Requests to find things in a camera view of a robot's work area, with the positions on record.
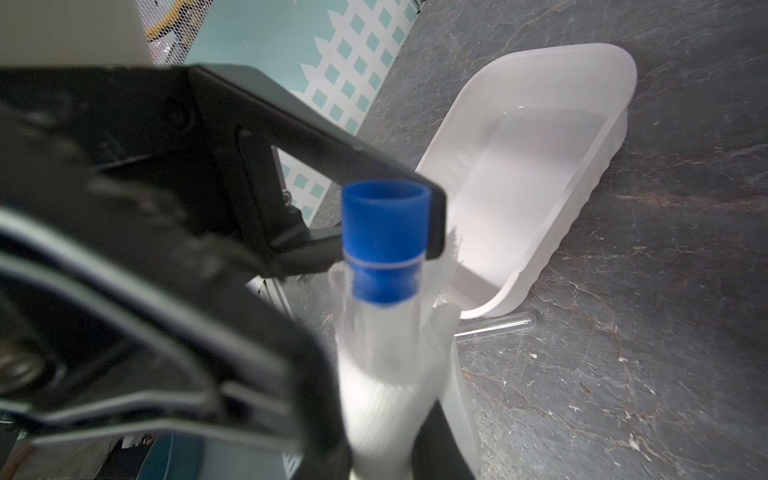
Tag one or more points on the white plastic tray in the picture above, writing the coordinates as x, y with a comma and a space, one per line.
518, 155

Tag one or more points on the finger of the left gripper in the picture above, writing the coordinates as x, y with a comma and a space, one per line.
248, 118

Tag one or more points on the blue capped test tube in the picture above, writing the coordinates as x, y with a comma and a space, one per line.
384, 236
485, 328

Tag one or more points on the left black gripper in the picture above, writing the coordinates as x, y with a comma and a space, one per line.
125, 306

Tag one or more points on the yellow handled pliers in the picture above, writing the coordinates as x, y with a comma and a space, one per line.
169, 19

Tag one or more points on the white wire wall basket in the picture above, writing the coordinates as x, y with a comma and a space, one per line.
173, 47

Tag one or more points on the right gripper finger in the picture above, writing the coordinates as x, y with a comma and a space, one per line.
436, 455

